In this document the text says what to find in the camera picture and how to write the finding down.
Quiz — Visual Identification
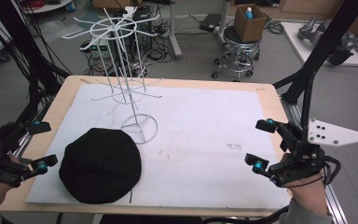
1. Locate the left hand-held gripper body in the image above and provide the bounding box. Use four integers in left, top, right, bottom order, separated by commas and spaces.
0, 114, 33, 189

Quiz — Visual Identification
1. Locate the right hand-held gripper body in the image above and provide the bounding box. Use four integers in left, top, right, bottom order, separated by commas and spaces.
268, 118, 358, 189

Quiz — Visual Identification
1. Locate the black hat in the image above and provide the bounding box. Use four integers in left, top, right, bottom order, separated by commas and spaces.
58, 127, 144, 205

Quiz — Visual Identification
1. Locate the white wire hat rack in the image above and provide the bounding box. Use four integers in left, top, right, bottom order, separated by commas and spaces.
61, 7, 163, 146

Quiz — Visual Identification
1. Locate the person's right hand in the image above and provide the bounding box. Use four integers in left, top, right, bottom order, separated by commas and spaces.
281, 153, 329, 217

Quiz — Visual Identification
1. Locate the white foam mat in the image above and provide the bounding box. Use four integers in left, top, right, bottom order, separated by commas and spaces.
25, 83, 292, 210

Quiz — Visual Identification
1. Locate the chrome rolling stool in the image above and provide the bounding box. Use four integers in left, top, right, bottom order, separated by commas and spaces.
211, 25, 262, 83

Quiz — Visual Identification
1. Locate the white floor board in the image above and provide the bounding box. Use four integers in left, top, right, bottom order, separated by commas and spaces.
280, 21, 358, 67

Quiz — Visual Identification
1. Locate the bench power supply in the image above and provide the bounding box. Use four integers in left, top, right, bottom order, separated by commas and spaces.
79, 36, 115, 61

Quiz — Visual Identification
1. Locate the cardboard box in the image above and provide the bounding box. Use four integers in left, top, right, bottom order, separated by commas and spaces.
233, 3, 268, 43

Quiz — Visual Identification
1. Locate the grey table leg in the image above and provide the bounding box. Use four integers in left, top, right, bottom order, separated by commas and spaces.
167, 0, 184, 61
215, 0, 232, 45

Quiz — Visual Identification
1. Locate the black box on floor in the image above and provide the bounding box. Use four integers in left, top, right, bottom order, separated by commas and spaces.
199, 12, 223, 33

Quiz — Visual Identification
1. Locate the round white table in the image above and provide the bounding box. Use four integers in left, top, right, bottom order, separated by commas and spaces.
21, 0, 76, 15

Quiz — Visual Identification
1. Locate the black computer tower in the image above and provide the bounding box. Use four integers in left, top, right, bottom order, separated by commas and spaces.
132, 5, 154, 61

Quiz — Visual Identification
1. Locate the aluminium rail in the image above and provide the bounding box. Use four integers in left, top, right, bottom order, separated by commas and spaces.
11, 102, 54, 161
280, 95, 350, 224

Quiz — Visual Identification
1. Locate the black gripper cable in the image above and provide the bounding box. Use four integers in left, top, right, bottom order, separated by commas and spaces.
322, 154, 343, 185

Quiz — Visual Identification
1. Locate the thick black cable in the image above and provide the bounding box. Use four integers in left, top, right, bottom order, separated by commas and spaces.
200, 204, 291, 224

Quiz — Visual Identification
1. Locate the black metal stand frame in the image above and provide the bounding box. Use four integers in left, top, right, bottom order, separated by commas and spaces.
272, 0, 358, 157
0, 0, 73, 152

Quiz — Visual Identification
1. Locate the coiled black floor cable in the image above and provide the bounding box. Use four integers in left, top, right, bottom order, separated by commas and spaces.
264, 20, 285, 35

